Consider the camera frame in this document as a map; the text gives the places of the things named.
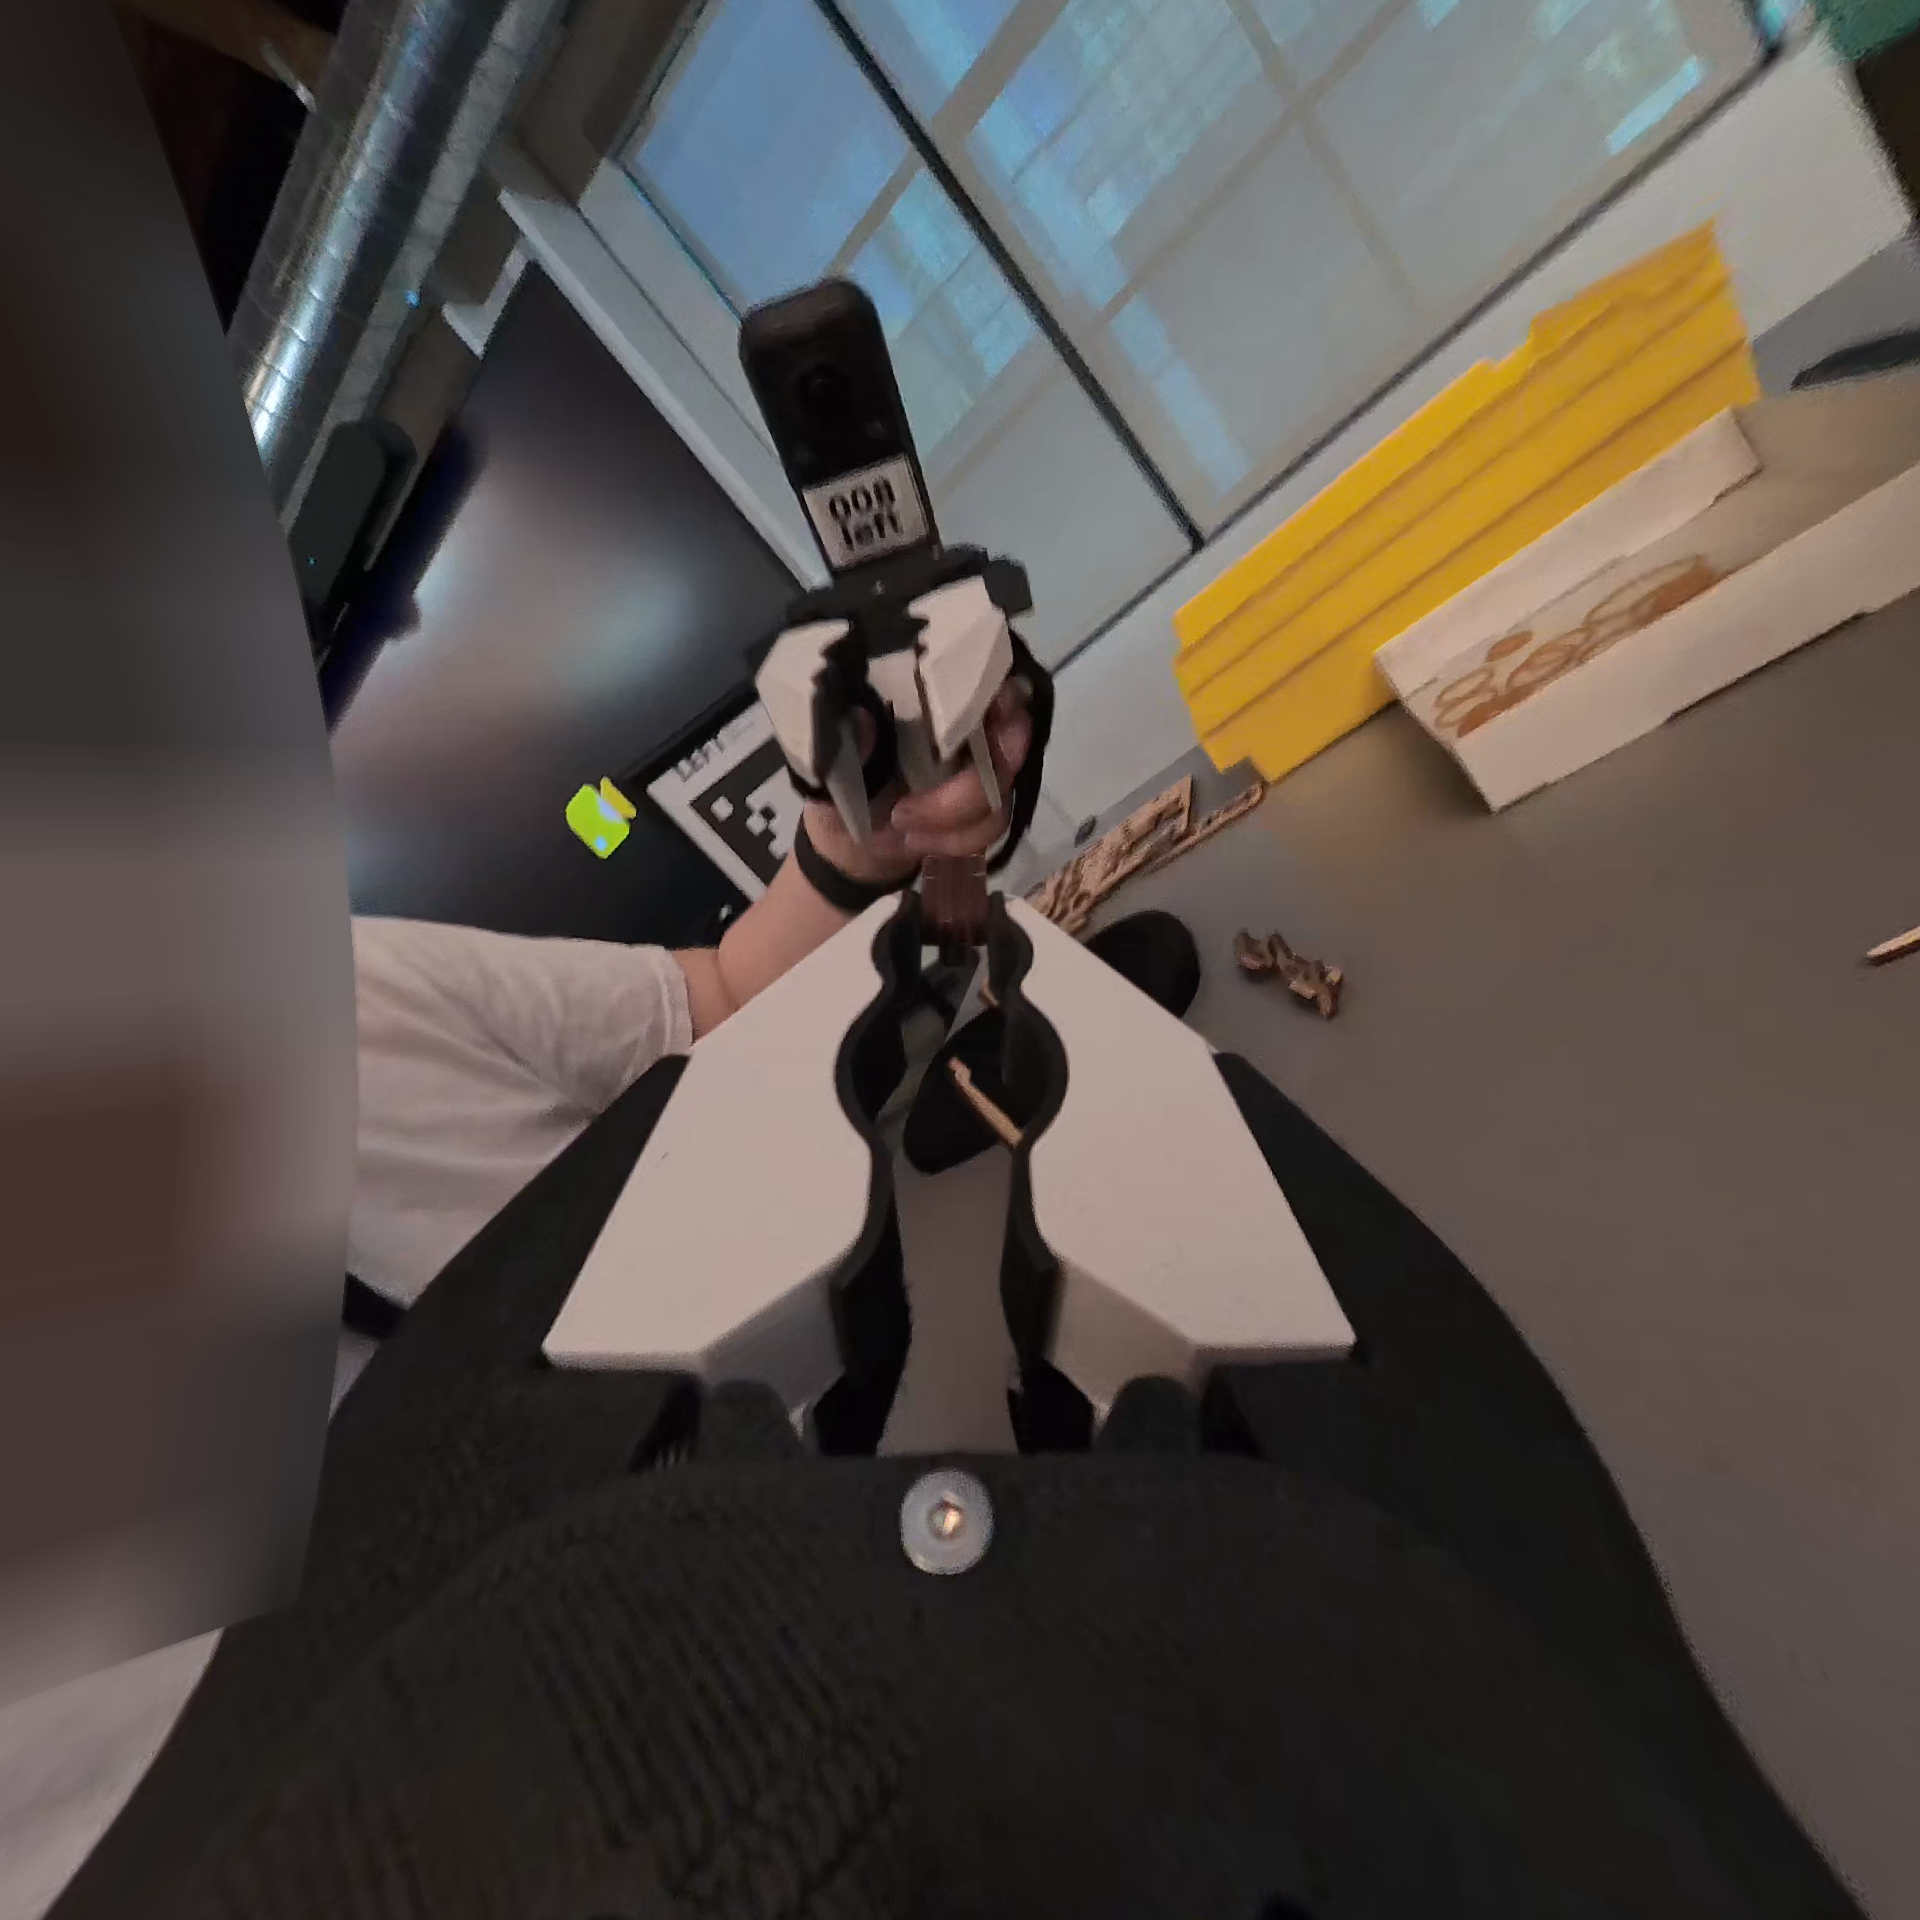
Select person's left hand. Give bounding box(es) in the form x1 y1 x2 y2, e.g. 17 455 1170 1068
792 675 1041 893

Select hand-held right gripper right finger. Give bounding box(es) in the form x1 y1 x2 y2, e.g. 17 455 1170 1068
984 897 1355 1444

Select laser-cut wooden part sheets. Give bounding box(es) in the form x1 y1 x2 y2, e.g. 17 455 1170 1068
1027 776 1271 925

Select white cardboard box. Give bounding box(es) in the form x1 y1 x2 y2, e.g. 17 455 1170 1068
1372 408 1920 813

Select person's left forearm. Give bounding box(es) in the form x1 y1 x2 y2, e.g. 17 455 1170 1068
673 861 911 1040

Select dark screen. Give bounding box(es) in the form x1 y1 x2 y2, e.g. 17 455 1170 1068
307 264 805 954

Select pile of wooden rings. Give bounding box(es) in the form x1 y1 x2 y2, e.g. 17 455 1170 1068
1428 551 1714 741

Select stack of yellow plastic trays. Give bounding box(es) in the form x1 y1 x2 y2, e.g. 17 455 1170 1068
1170 219 1763 786

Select window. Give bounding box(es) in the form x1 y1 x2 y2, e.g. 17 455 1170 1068
497 0 1869 669

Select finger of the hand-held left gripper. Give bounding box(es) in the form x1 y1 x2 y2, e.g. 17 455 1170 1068
897 585 1019 819
753 616 880 847

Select silver ventilation duct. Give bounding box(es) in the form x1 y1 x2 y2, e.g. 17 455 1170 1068
229 0 578 471

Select small wooden cut-out part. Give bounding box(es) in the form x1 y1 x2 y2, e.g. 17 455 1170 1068
1233 928 1347 1019

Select small wooden peg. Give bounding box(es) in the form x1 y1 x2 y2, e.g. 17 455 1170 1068
945 1057 1032 1152

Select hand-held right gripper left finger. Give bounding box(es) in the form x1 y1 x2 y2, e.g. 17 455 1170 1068
540 892 915 1453

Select black and white marker board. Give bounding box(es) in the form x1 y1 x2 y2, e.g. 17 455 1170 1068
644 701 816 906

